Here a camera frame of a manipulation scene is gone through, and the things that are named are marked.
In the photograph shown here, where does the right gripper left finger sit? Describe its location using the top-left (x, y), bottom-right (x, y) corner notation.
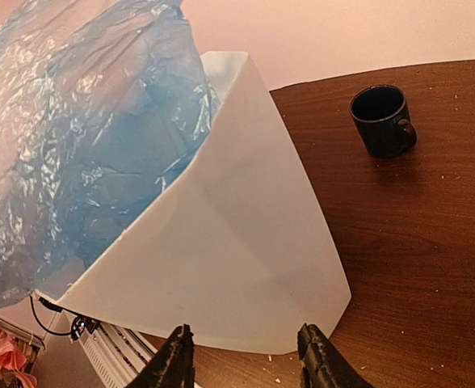
top-left (126, 324), bottom-right (195, 388)

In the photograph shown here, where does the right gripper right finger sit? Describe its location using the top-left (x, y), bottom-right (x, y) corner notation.
top-left (297, 323), bottom-right (373, 388)

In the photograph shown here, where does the white faceted trash bin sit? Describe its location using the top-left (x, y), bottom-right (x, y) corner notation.
top-left (38, 52), bottom-right (351, 355)

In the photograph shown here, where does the blue plastic trash bag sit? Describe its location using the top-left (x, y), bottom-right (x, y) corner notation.
top-left (0, 1), bottom-right (219, 308)

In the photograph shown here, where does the pink cloth on floor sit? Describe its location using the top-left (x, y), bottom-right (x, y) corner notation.
top-left (0, 329), bottom-right (38, 387)

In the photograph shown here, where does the dark blue enamel mug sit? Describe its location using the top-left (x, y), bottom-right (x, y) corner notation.
top-left (349, 85), bottom-right (417, 159)

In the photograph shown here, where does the aluminium front rail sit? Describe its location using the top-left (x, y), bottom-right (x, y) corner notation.
top-left (79, 323), bottom-right (158, 388)

